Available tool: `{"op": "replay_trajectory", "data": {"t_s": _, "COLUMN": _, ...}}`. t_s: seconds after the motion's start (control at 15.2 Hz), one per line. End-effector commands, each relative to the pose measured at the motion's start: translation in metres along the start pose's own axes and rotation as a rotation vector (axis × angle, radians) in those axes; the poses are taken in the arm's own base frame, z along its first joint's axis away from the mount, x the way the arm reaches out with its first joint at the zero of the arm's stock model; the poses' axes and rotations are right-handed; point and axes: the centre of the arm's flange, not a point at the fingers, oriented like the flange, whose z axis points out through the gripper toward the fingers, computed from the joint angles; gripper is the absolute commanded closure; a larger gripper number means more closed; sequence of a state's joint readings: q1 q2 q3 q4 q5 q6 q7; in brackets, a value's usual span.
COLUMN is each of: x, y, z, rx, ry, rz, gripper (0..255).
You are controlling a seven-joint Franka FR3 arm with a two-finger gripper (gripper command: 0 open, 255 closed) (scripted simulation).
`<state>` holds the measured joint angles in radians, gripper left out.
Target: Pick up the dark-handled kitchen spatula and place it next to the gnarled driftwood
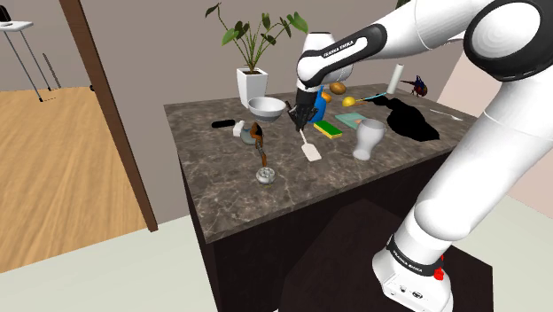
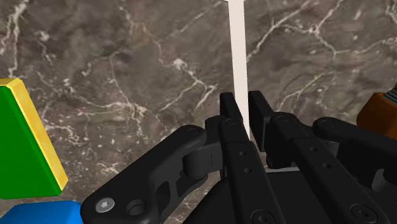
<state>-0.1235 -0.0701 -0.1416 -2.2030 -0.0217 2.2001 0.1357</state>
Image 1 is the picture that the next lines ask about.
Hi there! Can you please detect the white table with thin legs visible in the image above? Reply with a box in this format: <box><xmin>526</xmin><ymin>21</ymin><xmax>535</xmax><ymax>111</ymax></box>
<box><xmin>0</xmin><ymin>5</ymin><xmax>62</xmax><ymax>104</ymax></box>

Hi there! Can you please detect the white spatula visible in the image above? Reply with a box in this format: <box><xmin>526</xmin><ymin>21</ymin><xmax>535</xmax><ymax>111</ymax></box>
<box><xmin>299</xmin><ymin>128</ymin><xmax>323</xmax><ymax>163</ymax></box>

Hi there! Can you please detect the black lumpy thing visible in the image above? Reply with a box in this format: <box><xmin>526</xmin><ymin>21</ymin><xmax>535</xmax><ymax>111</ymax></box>
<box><xmin>372</xmin><ymin>96</ymin><xmax>441</xmax><ymax>143</ymax></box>

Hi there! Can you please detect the red and blue bird figure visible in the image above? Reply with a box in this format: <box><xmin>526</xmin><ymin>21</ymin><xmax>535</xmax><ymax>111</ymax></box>
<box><xmin>400</xmin><ymin>74</ymin><xmax>429</xmax><ymax>98</ymax></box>

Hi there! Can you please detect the dark cabinet with marble top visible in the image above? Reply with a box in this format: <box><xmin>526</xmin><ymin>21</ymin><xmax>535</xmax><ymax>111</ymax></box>
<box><xmin>163</xmin><ymin>82</ymin><xmax>479</xmax><ymax>312</ymax></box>

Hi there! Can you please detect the teal-handled utensil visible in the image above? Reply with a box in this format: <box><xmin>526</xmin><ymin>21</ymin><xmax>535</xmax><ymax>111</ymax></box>
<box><xmin>355</xmin><ymin>92</ymin><xmax>388</xmax><ymax>104</ymax></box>

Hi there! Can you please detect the green and yellow sponge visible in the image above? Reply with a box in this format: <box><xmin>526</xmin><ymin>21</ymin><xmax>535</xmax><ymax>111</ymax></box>
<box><xmin>313</xmin><ymin>120</ymin><xmax>344</xmax><ymax>140</ymax></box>

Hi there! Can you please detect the teal flat book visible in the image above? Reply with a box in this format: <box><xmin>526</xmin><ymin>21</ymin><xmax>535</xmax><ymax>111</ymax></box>
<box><xmin>334</xmin><ymin>112</ymin><xmax>370</xmax><ymax>130</ymax></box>

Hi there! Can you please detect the green plant in white pot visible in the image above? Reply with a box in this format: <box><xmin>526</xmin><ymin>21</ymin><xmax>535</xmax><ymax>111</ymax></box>
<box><xmin>204</xmin><ymin>2</ymin><xmax>310</xmax><ymax>110</ymax></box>

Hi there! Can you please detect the white bowl with grey band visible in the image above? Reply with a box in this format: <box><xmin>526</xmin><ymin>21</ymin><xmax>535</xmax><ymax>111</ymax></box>
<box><xmin>247</xmin><ymin>96</ymin><xmax>287</xmax><ymax>124</ymax></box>

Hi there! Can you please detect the brown-handled kitchen tool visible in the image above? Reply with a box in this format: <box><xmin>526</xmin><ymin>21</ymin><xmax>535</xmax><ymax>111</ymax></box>
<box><xmin>250</xmin><ymin>121</ymin><xmax>269</xmax><ymax>168</ymax></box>

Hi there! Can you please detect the grey-blue round dish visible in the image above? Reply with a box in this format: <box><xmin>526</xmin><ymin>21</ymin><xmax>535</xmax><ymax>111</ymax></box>
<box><xmin>239</xmin><ymin>128</ymin><xmax>262</xmax><ymax>146</ymax></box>

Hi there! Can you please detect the blue and orange bottle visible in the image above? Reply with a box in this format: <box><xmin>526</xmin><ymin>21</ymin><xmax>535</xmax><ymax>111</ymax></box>
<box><xmin>311</xmin><ymin>85</ymin><xmax>333</xmax><ymax>125</ymax></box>

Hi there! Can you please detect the white cutlery piece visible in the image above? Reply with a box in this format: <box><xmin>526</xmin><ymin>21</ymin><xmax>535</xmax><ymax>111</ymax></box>
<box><xmin>429</xmin><ymin>108</ymin><xmax>464</xmax><ymax>122</ymax></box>

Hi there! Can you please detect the white goblet vase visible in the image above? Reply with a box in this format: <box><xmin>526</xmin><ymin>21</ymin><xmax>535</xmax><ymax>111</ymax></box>
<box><xmin>352</xmin><ymin>118</ymin><xmax>387</xmax><ymax>162</ymax></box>

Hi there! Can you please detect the brown door frame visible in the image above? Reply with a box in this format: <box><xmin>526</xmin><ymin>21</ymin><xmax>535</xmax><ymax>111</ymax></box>
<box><xmin>58</xmin><ymin>0</ymin><xmax>160</xmax><ymax>233</ymax></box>

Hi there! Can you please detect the white cylinder roll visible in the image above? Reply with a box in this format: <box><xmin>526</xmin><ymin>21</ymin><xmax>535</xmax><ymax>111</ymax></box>
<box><xmin>386</xmin><ymin>63</ymin><xmax>405</xmax><ymax>96</ymax></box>

